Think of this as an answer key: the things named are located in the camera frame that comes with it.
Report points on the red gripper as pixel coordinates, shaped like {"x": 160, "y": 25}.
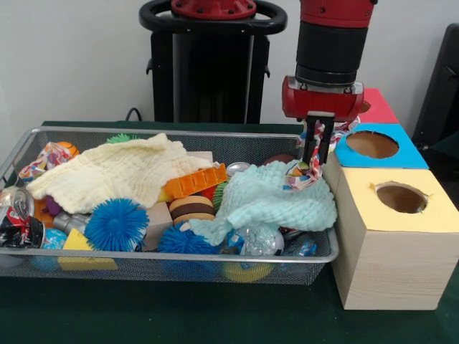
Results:
{"x": 322, "y": 102}

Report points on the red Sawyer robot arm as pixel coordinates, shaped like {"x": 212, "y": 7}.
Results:
{"x": 331, "y": 46}

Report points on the shallow mesh bin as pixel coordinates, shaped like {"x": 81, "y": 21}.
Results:
{"x": 251, "y": 150}

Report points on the wooden three-hole box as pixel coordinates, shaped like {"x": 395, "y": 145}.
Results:
{"x": 391, "y": 251}

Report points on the mint green waffle cloth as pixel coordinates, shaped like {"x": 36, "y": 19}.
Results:
{"x": 272, "y": 204}

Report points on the orange plastic toy block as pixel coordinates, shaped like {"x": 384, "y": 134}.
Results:
{"x": 197, "y": 181}

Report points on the toy burger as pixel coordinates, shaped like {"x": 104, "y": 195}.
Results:
{"x": 191, "y": 209}

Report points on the green spiky ball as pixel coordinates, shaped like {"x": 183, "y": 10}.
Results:
{"x": 118, "y": 138}

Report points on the dark green table cloth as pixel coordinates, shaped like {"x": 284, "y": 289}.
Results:
{"x": 215, "y": 315}

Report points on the cream waffle cloth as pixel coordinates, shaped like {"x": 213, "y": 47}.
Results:
{"x": 107, "y": 168}

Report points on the blue spiky ball with eyes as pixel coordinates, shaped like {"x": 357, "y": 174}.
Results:
{"x": 116, "y": 225}

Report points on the yellow foam wedge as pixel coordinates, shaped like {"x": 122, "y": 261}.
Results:
{"x": 77, "y": 242}

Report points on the crushed soda can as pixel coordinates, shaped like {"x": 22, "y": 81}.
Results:
{"x": 18, "y": 222}

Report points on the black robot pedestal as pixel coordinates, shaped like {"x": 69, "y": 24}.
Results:
{"x": 211, "y": 71}

